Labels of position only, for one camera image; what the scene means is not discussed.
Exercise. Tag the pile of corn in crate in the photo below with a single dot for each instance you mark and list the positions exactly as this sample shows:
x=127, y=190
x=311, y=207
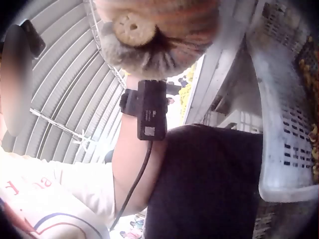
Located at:
x=310, y=74

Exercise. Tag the person's right hand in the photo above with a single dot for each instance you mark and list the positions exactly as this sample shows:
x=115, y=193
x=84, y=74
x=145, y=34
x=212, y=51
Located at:
x=174, y=17

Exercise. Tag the pile of yellow corn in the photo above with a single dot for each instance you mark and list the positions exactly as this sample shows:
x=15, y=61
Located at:
x=185, y=97

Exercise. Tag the person's left fingers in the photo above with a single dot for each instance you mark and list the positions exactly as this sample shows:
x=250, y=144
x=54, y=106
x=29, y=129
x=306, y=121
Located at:
x=149, y=62

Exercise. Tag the white metal table frame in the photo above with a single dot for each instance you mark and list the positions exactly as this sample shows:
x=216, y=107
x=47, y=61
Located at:
x=219, y=82

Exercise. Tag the person's body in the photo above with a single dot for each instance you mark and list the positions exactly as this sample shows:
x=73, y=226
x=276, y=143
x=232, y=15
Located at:
x=54, y=194

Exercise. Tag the person's legs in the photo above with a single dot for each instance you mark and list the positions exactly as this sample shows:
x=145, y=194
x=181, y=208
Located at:
x=204, y=184

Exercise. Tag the person's left hand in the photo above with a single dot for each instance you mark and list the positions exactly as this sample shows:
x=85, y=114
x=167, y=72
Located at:
x=139, y=62

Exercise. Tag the metal roof truss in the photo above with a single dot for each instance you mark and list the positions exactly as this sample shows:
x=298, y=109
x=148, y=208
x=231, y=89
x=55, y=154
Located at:
x=99, y=32

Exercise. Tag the black wrist band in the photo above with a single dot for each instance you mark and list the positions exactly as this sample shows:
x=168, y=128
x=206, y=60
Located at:
x=149, y=109

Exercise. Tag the white plastic crate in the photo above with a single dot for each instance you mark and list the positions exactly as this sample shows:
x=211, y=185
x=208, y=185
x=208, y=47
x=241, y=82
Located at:
x=281, y=104

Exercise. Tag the pale corn cob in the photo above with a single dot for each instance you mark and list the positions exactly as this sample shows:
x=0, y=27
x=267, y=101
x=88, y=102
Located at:
x=133, y=28

